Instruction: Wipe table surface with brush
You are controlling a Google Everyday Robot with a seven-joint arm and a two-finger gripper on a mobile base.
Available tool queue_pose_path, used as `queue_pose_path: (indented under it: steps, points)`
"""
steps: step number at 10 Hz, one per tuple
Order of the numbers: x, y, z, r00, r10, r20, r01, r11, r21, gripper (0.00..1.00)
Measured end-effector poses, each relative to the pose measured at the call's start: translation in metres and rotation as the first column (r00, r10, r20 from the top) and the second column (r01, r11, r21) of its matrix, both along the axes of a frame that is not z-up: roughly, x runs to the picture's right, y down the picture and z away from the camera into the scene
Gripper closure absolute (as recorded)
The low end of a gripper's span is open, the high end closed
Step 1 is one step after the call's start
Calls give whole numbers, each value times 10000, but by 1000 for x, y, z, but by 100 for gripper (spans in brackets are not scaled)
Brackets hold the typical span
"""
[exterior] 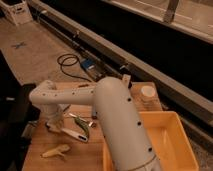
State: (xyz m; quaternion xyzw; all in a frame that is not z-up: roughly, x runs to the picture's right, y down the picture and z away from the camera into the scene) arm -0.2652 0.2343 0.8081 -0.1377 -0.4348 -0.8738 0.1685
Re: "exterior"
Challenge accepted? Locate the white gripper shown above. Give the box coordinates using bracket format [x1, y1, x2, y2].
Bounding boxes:
[44, 105, 64, 133]

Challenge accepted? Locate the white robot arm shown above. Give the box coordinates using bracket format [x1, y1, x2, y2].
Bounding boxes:
[29, 77, 163, 171]

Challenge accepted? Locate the green pepper toy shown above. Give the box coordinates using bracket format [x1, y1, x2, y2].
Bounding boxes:
[74, 117, 90, 138]

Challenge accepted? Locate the yellow banana toy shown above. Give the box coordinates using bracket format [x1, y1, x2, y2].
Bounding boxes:
[41, 144, 70, 158]

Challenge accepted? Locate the blue connector box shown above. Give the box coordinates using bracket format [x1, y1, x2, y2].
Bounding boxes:
[80, 59, 94, 70]

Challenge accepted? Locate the yellow plastic bin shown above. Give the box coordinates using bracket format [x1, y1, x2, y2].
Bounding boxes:
[102, 110, 200, 171]

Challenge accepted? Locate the white cup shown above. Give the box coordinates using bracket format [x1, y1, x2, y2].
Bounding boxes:
[141, 86, 156, 98]

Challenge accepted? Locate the white storage crate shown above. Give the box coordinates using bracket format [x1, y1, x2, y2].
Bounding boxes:
[0, 0, 33, 26]

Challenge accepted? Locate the black cable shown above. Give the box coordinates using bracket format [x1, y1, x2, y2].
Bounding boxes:
[56, 53, 93, 83]

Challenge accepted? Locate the metal rail frame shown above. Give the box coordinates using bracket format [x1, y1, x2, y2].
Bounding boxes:
[28, 0, 213, 141]

